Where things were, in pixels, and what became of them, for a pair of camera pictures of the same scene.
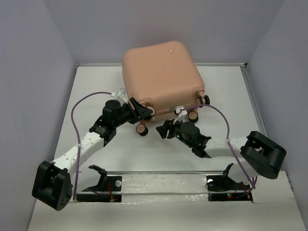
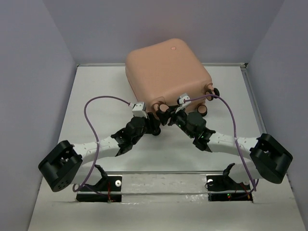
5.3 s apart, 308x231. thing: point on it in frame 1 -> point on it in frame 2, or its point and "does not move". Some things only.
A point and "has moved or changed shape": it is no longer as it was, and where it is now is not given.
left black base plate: x=112 y=193 does not move
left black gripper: x=141 y=111 -> x=152 y=123
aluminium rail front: x=165 y=172 does not move
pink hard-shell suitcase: x=165 y=76 has moved or changed shape
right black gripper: x=162 y=129 -> x=164 y=115
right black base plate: x=221 y=189 does not move
